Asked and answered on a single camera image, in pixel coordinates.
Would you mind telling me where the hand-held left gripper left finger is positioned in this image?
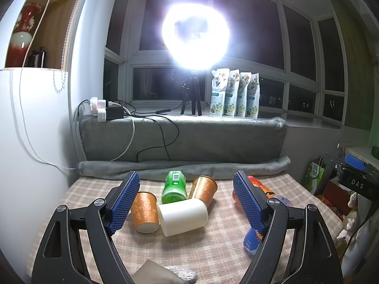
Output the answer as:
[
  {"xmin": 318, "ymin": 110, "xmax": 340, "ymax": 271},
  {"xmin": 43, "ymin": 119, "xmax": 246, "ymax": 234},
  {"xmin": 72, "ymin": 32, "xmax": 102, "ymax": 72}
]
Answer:
[{"xmin": 31, "ymin": 170, "xmax": 141, "ymax": 284}]

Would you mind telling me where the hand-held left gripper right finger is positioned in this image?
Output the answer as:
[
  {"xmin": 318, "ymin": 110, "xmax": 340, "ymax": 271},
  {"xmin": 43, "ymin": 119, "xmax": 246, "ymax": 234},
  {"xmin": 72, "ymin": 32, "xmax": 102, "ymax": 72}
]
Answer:
[{"xmin": 232, "ymin": 170, "xmax": 344, "ymax": 284}]

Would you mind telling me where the white cup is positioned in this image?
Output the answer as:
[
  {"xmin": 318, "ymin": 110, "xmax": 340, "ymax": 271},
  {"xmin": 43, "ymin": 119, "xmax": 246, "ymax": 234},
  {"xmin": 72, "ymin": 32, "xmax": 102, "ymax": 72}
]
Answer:
[{"xmin": 157, "ymin": 198, "xmax": 208, "ymax": 238}]

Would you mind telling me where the orange patterned paper cup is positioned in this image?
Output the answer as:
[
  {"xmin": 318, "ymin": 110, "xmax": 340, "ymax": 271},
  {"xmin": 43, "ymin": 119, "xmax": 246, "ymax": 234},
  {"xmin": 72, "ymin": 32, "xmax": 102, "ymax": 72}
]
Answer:
[
  {"xmin": 130, "ymin": 191, "xmax": 160, "ymax": 234},
  {"xmin": 188, "ymin": 176, "xmax": 218, "ymax": 208}
]

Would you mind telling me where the red box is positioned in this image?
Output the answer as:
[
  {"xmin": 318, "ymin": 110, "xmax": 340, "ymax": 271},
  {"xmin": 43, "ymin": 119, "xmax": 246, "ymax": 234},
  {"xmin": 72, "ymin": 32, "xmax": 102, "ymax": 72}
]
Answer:
[{"xmin": 321, "ymin": 177, "xmax": 360, "ymax": 217}]

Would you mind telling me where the blue snack packet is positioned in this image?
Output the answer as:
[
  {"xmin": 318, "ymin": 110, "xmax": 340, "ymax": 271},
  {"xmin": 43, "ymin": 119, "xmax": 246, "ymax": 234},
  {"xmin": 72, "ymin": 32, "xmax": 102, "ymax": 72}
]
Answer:
[{"xmin": 243, "ymin": 228, "xmax": 265, "ymax": 256}]

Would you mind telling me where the green white bag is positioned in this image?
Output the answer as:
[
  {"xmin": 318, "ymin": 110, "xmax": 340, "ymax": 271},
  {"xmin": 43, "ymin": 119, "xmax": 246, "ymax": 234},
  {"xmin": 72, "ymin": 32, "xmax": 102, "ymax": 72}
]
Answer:
[{"xmin": 302, "ymin": 157, "xmax": 325, "ymax": 194}]

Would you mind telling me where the pale plush toy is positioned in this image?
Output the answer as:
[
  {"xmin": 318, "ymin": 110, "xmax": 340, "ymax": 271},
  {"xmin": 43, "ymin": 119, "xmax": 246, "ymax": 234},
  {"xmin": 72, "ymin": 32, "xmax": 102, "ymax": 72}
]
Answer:
[{"xmin": 336, "ymin": 192, "xmax": 361, "ymax": 243}]

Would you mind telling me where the checked beige cloth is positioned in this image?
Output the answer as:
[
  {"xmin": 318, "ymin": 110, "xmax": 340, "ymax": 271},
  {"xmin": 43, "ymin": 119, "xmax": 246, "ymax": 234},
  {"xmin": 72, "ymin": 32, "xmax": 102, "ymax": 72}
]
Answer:
[{"xmin": 25, "ymin": 174, "xmax": 344, "ymax": 284}]

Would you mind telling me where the green plastic bottle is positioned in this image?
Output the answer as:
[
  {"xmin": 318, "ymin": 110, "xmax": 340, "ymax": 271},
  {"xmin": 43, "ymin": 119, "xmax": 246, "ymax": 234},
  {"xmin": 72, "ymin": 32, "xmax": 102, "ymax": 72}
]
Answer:
[{"xmin": 161, "ymin": 170, "xmax": 188, "ymax": 204}]

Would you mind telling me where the rolled grey blanket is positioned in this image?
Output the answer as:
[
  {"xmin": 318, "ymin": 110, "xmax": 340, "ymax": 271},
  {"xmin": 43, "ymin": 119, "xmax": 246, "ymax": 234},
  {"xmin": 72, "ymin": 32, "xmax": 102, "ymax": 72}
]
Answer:
[{"xmin": 77, "ymin": 155, "xmax": 292, "ymax": 181}]

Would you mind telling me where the grey cushion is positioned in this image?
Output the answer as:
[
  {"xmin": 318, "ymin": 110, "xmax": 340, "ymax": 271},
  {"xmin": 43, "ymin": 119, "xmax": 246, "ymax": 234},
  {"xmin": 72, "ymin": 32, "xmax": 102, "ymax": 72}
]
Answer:
[{"xmin": 78, "ymin": 114, "xmax": 287, "ymax": 164}]

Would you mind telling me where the beige paper bag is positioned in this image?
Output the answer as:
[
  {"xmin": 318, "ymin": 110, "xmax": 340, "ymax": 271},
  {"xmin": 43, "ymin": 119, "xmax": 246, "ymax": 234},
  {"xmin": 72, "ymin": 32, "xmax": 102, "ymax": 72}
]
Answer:
[{"xmin": 132, "ymin": 259, "xmax": 178, "ymax": 284}]

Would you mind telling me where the grey knitted cloth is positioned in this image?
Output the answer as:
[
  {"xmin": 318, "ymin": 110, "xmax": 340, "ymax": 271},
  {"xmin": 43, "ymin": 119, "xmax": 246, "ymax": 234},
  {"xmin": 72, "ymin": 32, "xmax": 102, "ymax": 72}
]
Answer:
[{"xmin": 164, "ymin": 265, "xmax": 198, "ymax": 284}]

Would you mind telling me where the black power adapter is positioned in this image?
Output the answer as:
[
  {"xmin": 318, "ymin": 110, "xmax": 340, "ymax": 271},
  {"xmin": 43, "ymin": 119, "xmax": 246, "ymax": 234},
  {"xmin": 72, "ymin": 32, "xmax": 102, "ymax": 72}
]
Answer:
[{"xmin": 106, "ymin": 103, "xmax": 125, "ymax": 120}]

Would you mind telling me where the white green refill pouch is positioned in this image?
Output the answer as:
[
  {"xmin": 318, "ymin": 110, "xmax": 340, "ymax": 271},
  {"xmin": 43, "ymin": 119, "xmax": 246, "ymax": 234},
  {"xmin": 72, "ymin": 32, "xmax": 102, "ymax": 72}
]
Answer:
[
  {"xmin": 210, "ymin": 69, "xmax": 230, "ymax": 116},
  {"xmin": 236, "ymin": 72, "xmax": 251, "ymax": 118},
  {"xmin": 247, "ymin": 72, "xmax": 260, "ymax": 118},
  {"xmin": 224, "ymin": 69, "xmax": 241, "ymax": 117}
]

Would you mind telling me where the black tripod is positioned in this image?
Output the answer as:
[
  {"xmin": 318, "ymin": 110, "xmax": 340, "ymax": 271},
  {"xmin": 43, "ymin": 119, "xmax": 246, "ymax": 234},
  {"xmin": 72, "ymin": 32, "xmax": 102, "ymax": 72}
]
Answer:
[{"xmin": 172, "ymin": 69, "xmax": 203, "ymax": 116}]

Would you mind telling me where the red porcelain vase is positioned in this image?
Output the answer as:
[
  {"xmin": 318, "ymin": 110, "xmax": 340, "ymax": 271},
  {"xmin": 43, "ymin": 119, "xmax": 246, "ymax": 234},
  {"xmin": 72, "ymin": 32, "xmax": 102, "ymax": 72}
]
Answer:
[{"xmin": 6, "ymin": 3, "xmax": 42, "ymax": 68}]

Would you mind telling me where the short white cable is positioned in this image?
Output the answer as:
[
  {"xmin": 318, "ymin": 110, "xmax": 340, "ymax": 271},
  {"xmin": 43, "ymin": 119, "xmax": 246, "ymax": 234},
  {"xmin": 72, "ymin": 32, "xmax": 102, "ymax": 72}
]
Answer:
[{"xmin": 110, "ymin": 103, "xmax": 135, "ymax": 162}]

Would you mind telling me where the black cable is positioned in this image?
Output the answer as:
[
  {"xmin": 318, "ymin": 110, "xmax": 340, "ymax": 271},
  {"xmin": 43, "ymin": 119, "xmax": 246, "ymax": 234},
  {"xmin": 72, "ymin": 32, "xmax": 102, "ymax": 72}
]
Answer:
[{"xmin": 126, "ymin": 108, "xmax": 196, "ymax": 163}]

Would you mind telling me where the long white cable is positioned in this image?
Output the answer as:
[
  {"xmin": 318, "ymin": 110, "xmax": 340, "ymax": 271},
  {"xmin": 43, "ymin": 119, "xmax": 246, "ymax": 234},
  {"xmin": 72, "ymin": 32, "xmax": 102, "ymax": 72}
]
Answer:
[{"xmin": 11, "ymin": 0, "xmax": 78, "ymax": 170}]

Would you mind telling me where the ring light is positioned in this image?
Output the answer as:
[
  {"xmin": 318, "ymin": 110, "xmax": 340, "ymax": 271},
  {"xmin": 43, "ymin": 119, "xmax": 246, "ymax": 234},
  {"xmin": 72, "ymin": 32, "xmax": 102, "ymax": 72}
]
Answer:
[{"xmin": 161, "ymin": 3, "xmax": 231, "ymax": 71}]

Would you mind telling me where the white bead cord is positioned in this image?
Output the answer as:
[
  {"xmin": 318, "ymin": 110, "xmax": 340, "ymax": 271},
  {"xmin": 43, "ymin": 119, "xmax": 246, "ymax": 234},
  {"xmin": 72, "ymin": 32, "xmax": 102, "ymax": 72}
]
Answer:
[{"xmin": 53, "ymin": 0, "xmax": 82, "ymax": 93}]

